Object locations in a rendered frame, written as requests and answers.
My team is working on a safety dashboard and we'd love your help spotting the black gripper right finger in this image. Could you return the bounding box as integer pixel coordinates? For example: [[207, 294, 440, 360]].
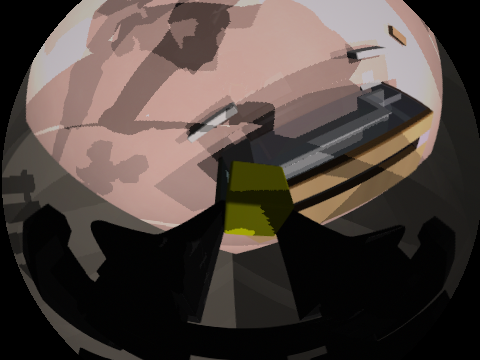
[[276, 211, 405, 321]]

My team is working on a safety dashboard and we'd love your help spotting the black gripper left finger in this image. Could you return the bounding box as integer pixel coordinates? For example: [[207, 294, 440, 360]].
[[91, 200, 225, 324]]

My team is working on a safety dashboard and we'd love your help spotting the small brown block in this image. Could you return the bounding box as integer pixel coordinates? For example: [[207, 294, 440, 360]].
[[388, 25, 407, 45]]

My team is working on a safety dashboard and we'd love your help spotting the olive yellow cube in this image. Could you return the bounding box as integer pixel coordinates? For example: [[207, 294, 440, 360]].
[[223, 161, 295, 236]]

